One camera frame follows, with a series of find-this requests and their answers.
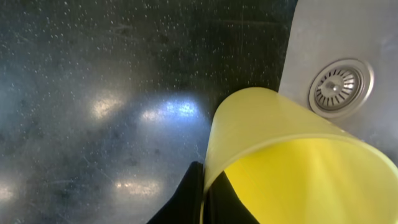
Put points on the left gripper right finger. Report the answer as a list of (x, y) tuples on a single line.
[(224, 205)]

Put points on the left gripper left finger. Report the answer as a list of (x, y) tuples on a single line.
[(185, 200)]

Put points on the steel sink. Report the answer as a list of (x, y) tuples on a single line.
[(335, 37)]

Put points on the yellow cup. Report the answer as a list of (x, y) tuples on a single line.
[(298, 174)]

